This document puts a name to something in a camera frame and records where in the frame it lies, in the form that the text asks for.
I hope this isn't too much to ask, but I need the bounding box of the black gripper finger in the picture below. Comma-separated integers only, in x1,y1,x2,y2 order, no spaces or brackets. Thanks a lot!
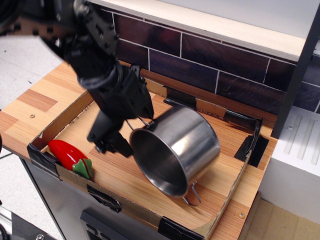
94,131,133,158
138,106,154,125

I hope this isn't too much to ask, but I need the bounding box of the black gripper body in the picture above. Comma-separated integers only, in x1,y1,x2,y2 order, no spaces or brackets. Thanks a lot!
87,64,154,142

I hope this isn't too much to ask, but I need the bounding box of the shiny metal pot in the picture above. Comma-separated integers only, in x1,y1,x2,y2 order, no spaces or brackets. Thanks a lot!
129,105,221,207

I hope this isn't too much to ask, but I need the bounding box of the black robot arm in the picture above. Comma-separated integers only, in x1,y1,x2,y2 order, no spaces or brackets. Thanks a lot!
0,0,154,157

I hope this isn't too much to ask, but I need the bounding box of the cardboard fence with black tape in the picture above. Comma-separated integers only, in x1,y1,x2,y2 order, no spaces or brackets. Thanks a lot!
27,71,277,240

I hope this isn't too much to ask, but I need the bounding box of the red chili pepper toy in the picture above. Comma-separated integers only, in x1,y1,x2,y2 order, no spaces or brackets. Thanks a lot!
48,139,93,179

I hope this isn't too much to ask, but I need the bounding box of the black oven control panel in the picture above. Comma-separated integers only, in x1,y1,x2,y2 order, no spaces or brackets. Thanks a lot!
80,208,129,240

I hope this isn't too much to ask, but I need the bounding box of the dark brick backsplash panel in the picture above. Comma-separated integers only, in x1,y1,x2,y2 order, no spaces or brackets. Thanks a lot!
77,0,320,140

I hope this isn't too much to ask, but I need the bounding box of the white ribbed sink drainer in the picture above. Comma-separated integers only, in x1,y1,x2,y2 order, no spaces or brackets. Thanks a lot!
259,106,320,223

